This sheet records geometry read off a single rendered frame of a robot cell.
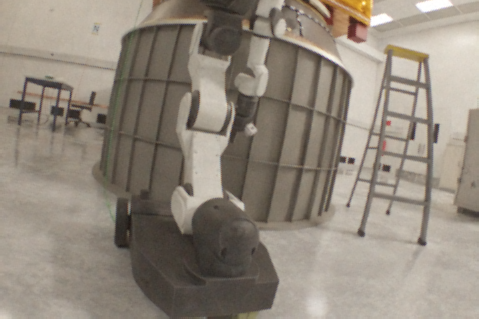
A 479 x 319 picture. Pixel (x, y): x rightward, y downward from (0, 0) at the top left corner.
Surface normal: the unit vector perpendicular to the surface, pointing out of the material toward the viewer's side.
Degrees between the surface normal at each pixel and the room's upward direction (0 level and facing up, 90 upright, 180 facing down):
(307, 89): 90
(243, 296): 90
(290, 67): 90
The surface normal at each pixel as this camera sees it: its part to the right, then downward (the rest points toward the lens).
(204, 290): 0.40, 0.11
